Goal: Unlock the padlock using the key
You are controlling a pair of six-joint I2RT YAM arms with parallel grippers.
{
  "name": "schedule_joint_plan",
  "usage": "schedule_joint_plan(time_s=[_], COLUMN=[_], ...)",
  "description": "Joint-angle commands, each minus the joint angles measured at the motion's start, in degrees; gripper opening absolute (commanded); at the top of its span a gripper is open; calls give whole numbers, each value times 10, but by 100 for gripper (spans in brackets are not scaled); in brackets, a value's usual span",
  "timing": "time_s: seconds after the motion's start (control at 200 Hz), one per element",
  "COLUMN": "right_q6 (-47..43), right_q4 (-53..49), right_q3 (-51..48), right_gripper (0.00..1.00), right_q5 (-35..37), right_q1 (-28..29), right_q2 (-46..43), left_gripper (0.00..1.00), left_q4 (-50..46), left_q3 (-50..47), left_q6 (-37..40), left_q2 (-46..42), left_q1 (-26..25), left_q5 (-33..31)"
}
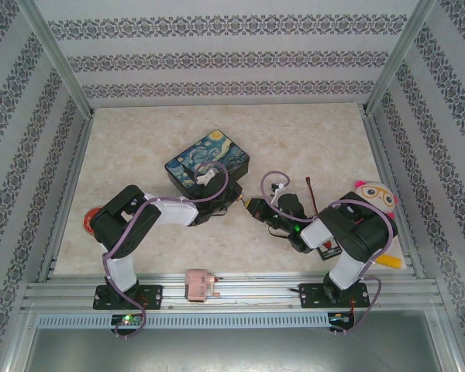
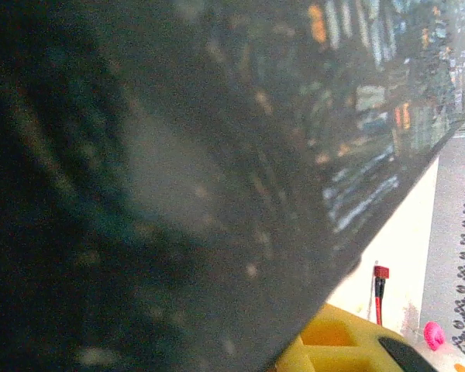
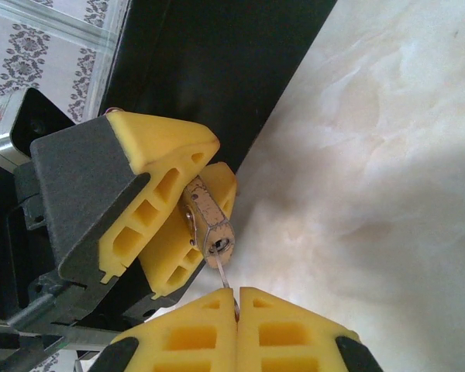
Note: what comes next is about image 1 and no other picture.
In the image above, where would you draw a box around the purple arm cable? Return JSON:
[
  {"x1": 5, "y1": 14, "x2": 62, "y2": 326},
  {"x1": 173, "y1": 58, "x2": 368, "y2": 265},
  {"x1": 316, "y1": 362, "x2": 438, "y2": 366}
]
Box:
[
  {"x1": 102, "y1": 160, "x2": 231, "y2": 340},
  {"x1": 260, "y1": 170, "x2": 398, "y2": 336}
]

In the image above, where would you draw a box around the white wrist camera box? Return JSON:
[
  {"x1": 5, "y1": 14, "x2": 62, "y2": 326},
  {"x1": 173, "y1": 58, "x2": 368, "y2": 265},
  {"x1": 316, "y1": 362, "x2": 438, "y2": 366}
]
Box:
[
  {"x1": 195, "y1": 167, "x2": 222, "y2": 186},
  {"x1": 270, "y1": 181, "x2": 287, "y2": 203}
]

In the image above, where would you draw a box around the left circuit board with LED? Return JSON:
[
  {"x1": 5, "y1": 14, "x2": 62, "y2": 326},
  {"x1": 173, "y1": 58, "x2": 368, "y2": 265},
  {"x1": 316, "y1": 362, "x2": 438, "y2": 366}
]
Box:
[{"x1": 111, "y1": 314, "x2": 145, "y2": 327}]

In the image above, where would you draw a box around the yellow flat block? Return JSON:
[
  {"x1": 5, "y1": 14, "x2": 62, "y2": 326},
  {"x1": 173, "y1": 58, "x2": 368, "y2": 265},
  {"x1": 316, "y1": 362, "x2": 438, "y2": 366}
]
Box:
[{"x1": 374, "y1": 253, "x2": 405, "y2": 270}]

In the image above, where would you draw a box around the grey slotted cable duct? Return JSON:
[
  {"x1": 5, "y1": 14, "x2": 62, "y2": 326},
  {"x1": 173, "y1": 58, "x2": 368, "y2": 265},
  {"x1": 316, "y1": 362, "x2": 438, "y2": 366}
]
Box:
[{"x1": 36, "y1": 312, "x2": 331, "y2": 330}]

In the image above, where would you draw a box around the aluminium side rail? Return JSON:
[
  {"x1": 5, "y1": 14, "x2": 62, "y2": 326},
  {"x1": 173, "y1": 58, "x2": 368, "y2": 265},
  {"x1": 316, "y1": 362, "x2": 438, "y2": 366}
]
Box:
[
  {"x1": 37, "y1": 115, "x2": 97, "y2": 282},
  {"x1": 362, "y1": 111, "x2": 427, "y2": 279}
]

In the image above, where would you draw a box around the grey metal panel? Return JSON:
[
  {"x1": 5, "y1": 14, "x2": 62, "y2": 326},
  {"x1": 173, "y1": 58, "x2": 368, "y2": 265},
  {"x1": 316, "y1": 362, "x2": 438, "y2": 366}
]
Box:
[{"x1": 22, "y1": 328, "x2": 456, "y2": 372}]

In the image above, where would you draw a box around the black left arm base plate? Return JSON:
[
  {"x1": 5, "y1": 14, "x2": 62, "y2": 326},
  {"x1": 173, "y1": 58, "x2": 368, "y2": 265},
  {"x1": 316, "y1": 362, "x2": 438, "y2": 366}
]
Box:
[{"x1": 92, "y1": 284, "x2": 164, "y2": 312}]

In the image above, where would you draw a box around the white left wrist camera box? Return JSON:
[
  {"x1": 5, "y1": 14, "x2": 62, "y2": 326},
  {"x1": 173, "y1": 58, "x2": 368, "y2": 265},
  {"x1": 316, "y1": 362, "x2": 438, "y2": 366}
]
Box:
[{"x1": 195, "y1": 167, "x2": 222, "y2": 186}]

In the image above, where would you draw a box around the black card with red print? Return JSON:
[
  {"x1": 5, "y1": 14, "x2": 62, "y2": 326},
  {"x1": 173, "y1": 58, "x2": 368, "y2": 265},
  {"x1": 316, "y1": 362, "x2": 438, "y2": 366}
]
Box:
[{"x1": 318, "y1": 241, "x2": 340, "y2": 260}]

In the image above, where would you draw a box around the starry night tin box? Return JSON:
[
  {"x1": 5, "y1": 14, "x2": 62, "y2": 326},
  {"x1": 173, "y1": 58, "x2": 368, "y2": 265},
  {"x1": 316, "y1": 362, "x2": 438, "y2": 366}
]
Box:
[{"x1": 164, "y1": 129, "x2": 253, "y2": 199}]

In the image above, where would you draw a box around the aluminium frame post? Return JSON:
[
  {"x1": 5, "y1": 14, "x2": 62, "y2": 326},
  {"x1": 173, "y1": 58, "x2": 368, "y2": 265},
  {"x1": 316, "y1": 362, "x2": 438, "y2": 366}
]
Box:
[
  {"x1": 15, "y1": 0, "x2": 98, "y2": 117},
  {"x1": 361, "y1": 0, "x2": 438, "y2": 114}
]

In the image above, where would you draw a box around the aluminium front rail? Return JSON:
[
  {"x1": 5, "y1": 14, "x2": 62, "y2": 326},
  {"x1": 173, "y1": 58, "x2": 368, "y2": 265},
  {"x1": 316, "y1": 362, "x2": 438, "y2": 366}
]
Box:
[{"x1": 21, "y1": 272, "x2": 446, "y2": 312}]

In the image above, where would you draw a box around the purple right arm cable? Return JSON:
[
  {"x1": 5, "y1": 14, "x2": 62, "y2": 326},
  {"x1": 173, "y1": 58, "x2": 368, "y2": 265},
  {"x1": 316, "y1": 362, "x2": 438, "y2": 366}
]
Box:
[{"x1": 260, "y1": 170, "x2": 398, "y2": 336}]

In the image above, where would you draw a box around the plush toy with glasses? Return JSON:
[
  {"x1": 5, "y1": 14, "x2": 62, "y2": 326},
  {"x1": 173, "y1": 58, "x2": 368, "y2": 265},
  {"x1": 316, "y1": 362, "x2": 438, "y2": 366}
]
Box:
[{"x1": 352, "y1": 179, "x2": 398, "y2": 219}]

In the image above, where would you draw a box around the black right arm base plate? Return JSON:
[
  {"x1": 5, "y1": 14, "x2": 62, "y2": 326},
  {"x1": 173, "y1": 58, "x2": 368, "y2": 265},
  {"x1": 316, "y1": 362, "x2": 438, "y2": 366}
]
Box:
[{"x1": 299, "y1": 281, "x2": 371, "y2": 310}]

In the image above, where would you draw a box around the pink pencil sharpener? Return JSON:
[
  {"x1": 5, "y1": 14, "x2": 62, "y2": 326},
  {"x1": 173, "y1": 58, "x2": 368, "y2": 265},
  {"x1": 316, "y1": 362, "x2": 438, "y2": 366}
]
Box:
[{"x1": 184, "y1": 268, "x2": 221, "y2": 304}]

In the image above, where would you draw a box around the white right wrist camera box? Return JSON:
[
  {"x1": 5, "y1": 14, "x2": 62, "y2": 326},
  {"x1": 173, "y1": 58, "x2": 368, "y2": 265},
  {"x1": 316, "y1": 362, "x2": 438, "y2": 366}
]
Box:
[{"x1": 270, "y1": 181, "x2": 287, "y2": 203}]

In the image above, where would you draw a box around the thin red strap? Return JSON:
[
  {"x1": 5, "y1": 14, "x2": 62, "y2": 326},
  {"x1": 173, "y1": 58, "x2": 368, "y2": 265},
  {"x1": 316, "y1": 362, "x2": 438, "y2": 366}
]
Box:
[{"x1": 305, "y1": 176, "x2": 321, "y2": 215}]

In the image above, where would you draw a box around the red round tin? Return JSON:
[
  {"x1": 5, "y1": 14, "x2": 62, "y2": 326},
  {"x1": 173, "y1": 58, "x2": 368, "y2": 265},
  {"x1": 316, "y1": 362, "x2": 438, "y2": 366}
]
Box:
[{"x1": 81, "y1": 207, "x2": 104, "y2": 234}]

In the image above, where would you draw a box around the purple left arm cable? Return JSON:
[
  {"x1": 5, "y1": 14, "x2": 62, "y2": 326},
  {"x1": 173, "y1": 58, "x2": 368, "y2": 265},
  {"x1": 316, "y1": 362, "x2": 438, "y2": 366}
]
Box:
[{"x1": 102, "y1": 160, "x2": 231, "y2": 340}]

